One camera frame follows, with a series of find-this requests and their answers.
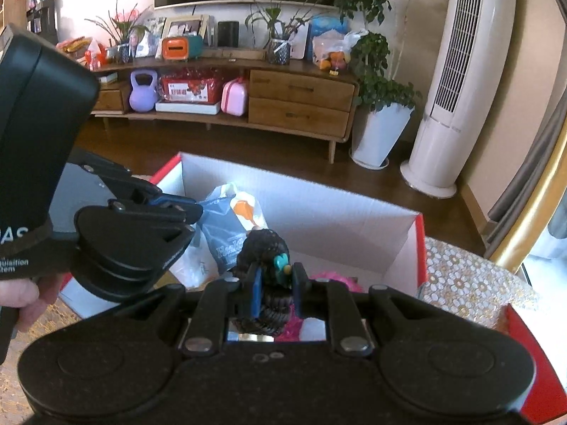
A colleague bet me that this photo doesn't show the orange teal radio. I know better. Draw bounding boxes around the orange teal radio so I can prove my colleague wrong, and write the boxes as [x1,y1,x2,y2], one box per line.
[162,35,204,60]

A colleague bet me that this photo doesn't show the yellow grey curtain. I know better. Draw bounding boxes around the yellow grey curtain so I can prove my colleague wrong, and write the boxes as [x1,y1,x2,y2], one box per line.
[487,80,567,271]

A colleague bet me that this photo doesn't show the white blue plastic packet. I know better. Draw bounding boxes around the white blue plastic packet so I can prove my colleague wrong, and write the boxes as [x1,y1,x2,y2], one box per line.
[166,182,269,288]

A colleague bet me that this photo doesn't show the pink flower plant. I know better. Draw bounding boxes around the pink flower plant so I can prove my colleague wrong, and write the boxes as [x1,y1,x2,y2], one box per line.
[84,0,153,65]

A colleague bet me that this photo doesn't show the person's left hand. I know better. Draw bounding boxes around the person's left hand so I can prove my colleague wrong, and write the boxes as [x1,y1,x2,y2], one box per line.
[0,273,67,333]

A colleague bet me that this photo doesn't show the desktop with gold patterned cloth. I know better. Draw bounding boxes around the desktop with gold patterned cloth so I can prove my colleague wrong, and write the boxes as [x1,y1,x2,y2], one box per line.
[0,236,540,364]

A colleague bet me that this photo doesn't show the orange snack packets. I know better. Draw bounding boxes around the orange snack packets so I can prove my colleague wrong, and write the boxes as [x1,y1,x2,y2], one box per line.
[57,38,107,69]

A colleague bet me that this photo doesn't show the white tower air conditioner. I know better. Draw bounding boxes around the white tower air conditioner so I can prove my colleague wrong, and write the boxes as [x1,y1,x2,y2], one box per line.
[400,0,519,199]

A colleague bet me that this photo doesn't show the red gift box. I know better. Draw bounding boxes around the red gift box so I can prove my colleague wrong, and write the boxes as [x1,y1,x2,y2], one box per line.
[158,68,223,104]

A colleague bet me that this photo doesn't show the wooden photo frame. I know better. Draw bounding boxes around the wooden photo frame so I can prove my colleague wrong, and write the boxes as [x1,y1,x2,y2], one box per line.
[160,15,209,43]

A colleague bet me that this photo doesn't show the dark wall shelf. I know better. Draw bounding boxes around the dark wall shelf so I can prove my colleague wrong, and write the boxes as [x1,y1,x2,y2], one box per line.
[24,0,59,46]

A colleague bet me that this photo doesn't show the wooden television cabinet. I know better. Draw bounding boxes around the wooden television cabinet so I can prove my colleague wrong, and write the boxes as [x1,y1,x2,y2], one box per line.
[86,46,359,164]

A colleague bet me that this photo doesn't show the large plant in white pot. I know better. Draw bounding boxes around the large plant in white pot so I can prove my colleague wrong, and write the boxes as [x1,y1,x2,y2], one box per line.
[310,0,448,170]

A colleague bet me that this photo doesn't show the small floral picture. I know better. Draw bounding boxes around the small floral picture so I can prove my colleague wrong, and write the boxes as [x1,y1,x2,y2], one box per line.
[133,18,167,58]

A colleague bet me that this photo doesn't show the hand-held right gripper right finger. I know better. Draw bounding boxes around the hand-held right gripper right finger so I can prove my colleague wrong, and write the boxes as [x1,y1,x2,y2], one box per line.
[293,263,412,357]

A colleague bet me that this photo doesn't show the pink plush toy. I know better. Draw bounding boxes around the pink plush toy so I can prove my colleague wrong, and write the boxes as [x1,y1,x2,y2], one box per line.
[277,274,364,342]

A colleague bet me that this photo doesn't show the black speaker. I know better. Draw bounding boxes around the black speaker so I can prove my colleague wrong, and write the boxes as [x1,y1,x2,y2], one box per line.
[217,21,240,48]

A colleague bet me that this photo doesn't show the pink small case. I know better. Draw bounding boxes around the pink small case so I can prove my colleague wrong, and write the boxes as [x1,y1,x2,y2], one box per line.
[220,76,249,117]

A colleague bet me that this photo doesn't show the plastic bag with fruit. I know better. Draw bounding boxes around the plastic bag with fruit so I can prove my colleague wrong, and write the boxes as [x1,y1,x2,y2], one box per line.
[311,29,368,74]

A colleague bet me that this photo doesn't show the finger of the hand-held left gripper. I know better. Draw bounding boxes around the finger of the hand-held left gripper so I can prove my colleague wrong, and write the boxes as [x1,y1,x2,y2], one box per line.
[71,148,202,206]
[108,201,204,257]

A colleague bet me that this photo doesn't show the white flat tray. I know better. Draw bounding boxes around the white flat tray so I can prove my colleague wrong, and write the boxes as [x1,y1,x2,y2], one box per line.
[155,100,221,115]

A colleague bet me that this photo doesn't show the purple kettlebell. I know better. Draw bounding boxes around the purple kettlebell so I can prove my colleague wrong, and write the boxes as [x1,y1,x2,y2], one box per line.
[128,71,158,113]

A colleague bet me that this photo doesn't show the plant in patterned pot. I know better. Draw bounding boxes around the plant in patterned pot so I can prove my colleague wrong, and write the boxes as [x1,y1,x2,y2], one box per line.
[246,0,331,66]

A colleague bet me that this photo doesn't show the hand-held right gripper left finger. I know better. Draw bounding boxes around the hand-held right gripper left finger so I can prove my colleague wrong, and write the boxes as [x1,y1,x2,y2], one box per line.
[153,265,263,357]

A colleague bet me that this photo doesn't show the red cardboard box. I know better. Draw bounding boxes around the red cardboard box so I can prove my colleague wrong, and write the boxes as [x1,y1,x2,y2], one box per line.
[60,151,567,425]

